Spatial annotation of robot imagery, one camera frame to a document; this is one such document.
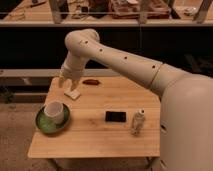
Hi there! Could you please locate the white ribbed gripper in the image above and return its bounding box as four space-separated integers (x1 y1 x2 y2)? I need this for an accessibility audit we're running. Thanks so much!
58 61 83 91

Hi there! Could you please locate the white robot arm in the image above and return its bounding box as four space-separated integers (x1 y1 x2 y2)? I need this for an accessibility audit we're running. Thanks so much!
60 29 213 171

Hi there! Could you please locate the small clear plastic bottle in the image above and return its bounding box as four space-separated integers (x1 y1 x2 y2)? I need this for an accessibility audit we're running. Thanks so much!
131 109 145 136

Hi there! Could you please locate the dark red small object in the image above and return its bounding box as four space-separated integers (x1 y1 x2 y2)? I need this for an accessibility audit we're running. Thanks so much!
83 79 100 85

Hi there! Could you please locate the white cup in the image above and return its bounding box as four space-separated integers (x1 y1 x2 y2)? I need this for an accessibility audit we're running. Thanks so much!
44 101 64 124

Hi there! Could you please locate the green plate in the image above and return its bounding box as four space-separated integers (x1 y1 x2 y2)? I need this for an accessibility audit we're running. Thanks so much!
35 104 71 135

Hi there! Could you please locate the black rectangular phone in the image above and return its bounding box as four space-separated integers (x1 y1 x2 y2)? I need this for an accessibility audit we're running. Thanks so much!
105 111 126 122

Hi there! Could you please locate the wooden folding table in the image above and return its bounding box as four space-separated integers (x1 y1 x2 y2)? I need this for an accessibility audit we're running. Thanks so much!
28 77 160 158

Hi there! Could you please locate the wooden workbench with clutter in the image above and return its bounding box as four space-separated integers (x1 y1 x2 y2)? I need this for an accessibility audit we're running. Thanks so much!
0 0 213 27

